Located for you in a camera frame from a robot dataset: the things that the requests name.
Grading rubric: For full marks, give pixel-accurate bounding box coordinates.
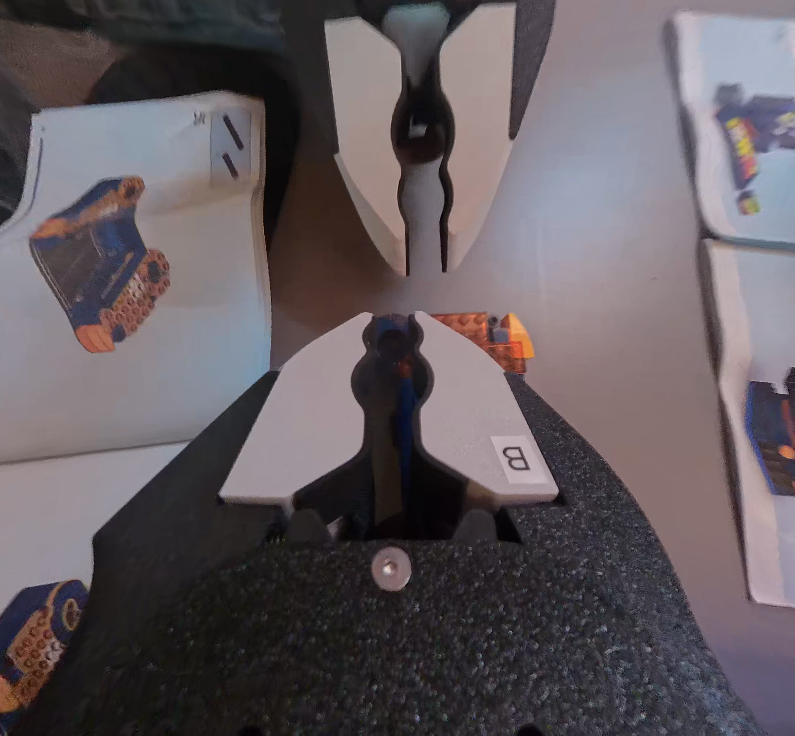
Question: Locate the black round disc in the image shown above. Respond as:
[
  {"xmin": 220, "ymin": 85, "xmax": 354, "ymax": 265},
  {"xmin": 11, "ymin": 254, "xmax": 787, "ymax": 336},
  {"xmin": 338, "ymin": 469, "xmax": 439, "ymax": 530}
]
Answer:
[{"xmin": 87, "ymin": 56, "xmax": 299, "ymax": 246}]

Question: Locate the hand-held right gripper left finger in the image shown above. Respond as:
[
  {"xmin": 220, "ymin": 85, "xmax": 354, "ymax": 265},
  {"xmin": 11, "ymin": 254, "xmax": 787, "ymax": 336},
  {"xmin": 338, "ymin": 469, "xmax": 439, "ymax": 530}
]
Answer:
[{"xmin": 219, "ymin": 312, "xmax": 373, "ymax": 508}]

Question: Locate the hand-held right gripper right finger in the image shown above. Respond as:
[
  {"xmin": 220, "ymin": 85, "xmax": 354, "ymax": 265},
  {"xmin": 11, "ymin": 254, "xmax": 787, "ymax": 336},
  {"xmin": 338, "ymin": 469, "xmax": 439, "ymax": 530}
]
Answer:
[{"xmin": 410, "ymin": 310, "xmax": 560, "ymax": 507}]

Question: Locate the person's clothed body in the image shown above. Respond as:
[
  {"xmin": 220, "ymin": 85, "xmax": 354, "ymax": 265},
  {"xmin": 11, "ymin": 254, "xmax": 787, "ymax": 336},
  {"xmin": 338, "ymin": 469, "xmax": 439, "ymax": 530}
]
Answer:
[{"xmin": 0, "ymin": 59, "xmax": 38, "ymax": 224}]

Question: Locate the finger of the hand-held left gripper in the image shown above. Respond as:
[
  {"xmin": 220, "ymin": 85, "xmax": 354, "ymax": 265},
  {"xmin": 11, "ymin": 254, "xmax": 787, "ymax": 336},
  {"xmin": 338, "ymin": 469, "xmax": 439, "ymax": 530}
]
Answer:
[
  {"xmin": 324, "ymin": 16, "xmax": 411, "ymax": 277},
  {"xmin": 438, "ymin": 3, "xmax": 516, "ymax": 272}
]

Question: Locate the closed booklet, purple arcade picture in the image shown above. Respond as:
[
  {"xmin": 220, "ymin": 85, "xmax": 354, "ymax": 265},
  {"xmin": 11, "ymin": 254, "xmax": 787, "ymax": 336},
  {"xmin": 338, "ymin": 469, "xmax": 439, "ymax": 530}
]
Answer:
[{"xmin": 699, "ymin": 238, "xmax": 795, "ymax": 608}]

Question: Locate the open instruction booklet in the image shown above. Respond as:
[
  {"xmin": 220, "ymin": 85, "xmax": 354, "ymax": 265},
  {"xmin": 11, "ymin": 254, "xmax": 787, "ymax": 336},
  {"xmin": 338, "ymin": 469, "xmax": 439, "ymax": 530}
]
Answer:
[{"xmin": 0, "ymin": 90, "xmax": 274, "ymax": 736}]

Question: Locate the blue and orange brick model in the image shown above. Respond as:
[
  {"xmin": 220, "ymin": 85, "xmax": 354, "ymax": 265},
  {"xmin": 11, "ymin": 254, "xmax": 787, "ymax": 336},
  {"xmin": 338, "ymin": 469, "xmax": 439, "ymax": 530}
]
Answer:
[{"xmin": 371, "ymin": 312, "xmax": 535, "ymax": 520}]

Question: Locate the closed booklet, yellow blocks picture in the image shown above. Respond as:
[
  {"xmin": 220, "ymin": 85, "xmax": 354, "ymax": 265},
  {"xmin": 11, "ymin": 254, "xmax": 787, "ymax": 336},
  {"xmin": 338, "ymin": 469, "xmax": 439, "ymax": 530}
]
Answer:
[{"xmin": 670, "ymin": 10, "xmax": 795, "ymax": 246}]

